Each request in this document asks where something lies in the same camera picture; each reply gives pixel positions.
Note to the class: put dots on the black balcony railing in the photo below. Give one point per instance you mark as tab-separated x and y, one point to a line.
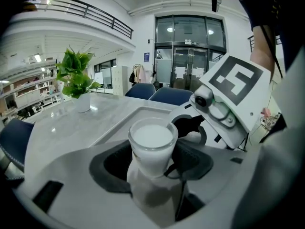
95	12

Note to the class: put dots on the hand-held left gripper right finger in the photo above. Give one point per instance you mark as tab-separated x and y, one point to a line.
221	170

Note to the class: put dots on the grey marble dining table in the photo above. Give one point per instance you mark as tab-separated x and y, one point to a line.
71	128

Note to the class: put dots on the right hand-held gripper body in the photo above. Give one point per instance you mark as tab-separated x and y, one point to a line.
236	80

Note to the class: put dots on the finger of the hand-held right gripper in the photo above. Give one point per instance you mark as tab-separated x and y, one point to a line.
186	113
203	137

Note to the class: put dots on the person's right forearm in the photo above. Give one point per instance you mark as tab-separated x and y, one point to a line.
263	54

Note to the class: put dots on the white locker cabinet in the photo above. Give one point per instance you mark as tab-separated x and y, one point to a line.
119	80

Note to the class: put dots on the green potted plant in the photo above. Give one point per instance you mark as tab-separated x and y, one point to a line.
75	75

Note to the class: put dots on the person's black printed shirt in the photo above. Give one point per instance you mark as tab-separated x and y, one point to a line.
274	6

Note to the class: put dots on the clothes rack with garments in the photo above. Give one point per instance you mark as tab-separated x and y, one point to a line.
138	74

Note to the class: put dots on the black framed glass doors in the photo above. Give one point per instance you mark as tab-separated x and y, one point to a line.
190	54

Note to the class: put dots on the dark blue upholstered chair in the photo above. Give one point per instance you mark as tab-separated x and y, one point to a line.
171	95
140	90
15	139

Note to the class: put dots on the white shelving unit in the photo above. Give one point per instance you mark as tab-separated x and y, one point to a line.
31	94

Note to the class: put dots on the white rectangular tray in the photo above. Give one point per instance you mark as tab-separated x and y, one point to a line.
143	113

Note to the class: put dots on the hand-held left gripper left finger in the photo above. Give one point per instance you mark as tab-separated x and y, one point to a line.
71	175

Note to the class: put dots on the blue wall sign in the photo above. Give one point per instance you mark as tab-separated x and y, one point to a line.
146	57

